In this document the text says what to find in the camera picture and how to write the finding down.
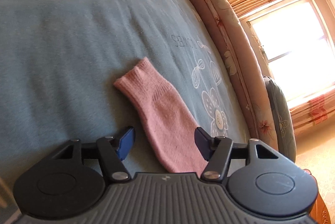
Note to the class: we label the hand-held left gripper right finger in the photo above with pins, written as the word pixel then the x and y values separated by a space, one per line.
pixel 202 144

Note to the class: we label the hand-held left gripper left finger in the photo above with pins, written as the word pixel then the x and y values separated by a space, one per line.
pixel 127 142

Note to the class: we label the pink and cream sweater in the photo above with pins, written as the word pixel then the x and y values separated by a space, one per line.
pixel 162 114

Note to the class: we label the grey-green pillow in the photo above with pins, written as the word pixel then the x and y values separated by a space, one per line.
pixel 280 108

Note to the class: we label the folded floral quilt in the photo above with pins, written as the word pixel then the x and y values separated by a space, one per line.
pixel 230 38

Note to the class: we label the blue floral bed sheet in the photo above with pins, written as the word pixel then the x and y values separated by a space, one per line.
pixel 65 43

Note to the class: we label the wooden headboard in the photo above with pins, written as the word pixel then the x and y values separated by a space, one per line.
pixel 322 208

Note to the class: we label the bright window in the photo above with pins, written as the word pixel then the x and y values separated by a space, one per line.
pixel 293 38

